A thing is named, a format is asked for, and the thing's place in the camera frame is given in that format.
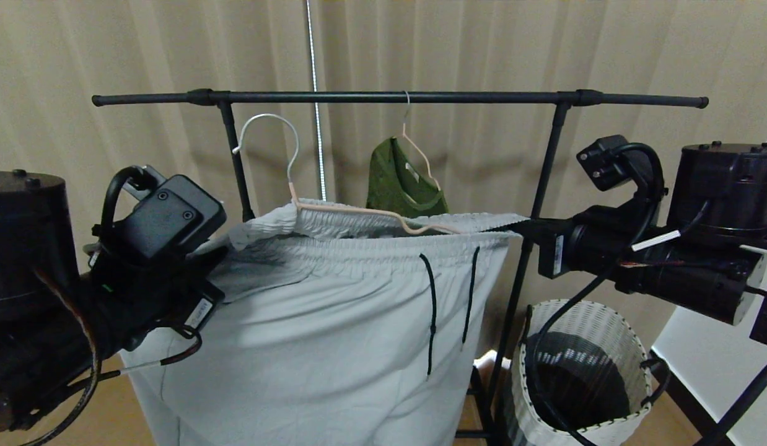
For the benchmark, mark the white laundry basket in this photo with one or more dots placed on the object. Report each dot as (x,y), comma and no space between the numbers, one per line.
(606,322)

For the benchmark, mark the black clothes rack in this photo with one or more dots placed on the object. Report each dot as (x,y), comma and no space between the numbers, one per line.
(420,97)

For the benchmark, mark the beige curtain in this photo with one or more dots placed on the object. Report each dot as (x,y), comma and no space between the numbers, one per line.
(482,43)

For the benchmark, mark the green sleeveless shirt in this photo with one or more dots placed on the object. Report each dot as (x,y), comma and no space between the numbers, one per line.
(396,186)

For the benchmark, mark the pale grey garment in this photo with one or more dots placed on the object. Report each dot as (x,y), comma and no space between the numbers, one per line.
(328,341)

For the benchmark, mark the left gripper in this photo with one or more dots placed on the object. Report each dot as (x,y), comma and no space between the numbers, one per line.
(129,297)

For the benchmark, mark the pink clothes hanger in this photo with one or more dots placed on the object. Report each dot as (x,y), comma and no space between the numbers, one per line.
(293,189)
(406,127)

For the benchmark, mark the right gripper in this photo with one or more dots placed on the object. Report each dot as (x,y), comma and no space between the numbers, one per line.
(668,272)

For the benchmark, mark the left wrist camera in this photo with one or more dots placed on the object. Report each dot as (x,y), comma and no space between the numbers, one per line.
(166,217)

